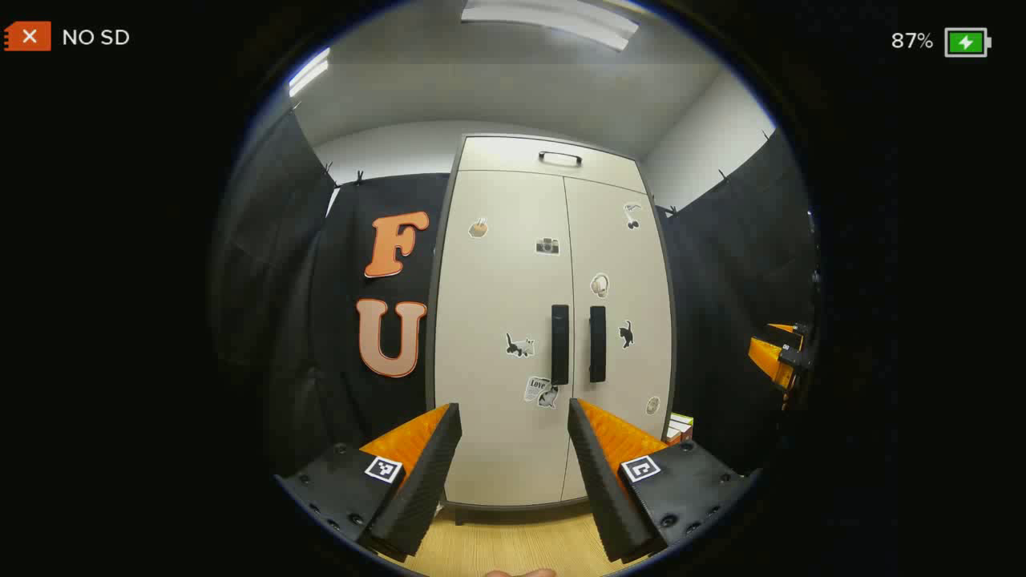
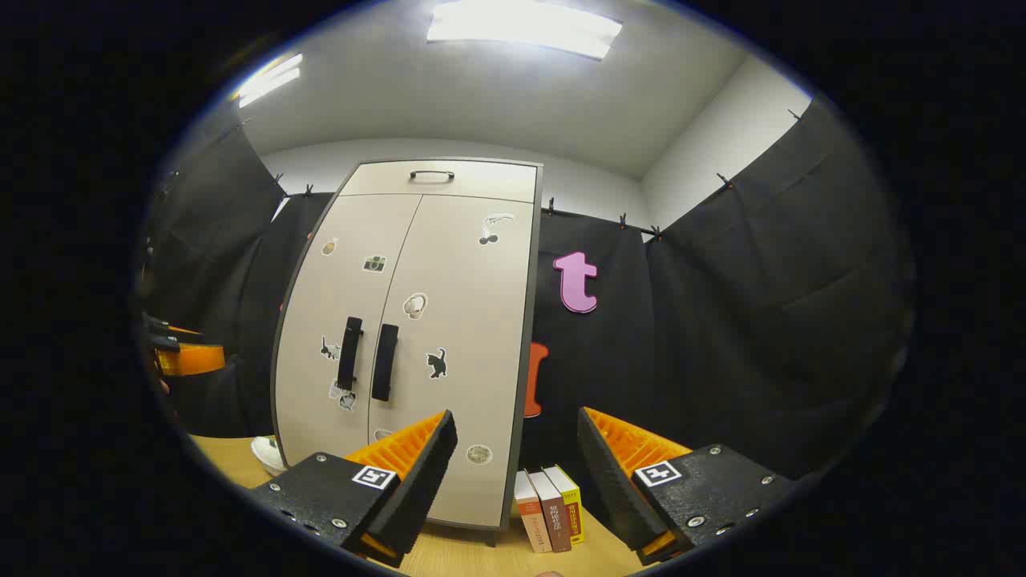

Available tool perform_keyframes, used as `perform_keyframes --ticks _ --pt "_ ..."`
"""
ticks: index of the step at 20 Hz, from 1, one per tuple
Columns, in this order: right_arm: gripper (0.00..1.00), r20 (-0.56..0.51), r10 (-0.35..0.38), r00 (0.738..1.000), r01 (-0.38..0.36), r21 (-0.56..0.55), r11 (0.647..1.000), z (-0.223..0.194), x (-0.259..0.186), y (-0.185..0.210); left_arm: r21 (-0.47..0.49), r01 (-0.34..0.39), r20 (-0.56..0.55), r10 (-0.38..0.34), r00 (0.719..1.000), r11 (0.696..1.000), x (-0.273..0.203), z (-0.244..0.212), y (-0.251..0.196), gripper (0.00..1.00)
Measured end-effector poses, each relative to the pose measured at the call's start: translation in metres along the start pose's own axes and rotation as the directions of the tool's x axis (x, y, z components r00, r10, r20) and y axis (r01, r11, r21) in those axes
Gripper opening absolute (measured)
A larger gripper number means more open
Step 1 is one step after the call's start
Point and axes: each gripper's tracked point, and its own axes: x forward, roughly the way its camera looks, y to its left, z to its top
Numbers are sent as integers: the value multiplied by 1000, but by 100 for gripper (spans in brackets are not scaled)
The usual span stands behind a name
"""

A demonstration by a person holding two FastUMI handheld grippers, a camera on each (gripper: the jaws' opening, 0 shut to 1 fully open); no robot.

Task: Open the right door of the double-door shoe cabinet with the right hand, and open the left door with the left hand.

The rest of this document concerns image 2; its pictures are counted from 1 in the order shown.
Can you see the brown book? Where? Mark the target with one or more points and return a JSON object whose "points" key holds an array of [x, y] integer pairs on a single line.
{"points": [[555, 513]]}

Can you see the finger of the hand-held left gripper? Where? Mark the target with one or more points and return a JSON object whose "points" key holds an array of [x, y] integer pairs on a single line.
{"points": [[188, 359], [172, 330]]}

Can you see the white round object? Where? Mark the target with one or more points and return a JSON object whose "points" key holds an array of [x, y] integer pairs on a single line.
{"points": [[268, 454]]}

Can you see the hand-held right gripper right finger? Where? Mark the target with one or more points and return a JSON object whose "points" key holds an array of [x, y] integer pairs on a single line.
{"points": [[609, 481]]}

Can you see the large ceiling light panel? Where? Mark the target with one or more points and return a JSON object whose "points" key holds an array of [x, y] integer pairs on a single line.
{"points": [[525, 28]]}

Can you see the yellow book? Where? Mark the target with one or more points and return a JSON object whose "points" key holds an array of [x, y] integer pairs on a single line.
{"points": [[574, 505]]}

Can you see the beige cabinet door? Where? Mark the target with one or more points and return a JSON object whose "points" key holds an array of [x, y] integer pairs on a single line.
{"points": [[465, 320], [345, 280]]}

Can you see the grey double-door shoe cabinet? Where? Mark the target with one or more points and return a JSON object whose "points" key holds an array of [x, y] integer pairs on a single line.
{"points": [[525, 320]]}

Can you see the beige cabinet drawer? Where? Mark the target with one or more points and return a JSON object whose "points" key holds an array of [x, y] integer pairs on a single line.
{"points": [[481, 180]]}

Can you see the black backdrop cloth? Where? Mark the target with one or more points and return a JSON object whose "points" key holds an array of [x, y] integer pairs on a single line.
{"points": [[721, 336]]}

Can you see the narrow ceiling light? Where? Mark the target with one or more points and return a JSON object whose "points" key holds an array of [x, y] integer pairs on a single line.
{"points": [[268, 80]]}

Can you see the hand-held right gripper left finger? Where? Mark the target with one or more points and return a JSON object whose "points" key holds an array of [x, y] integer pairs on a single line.
{"points": [[425, 481]]}

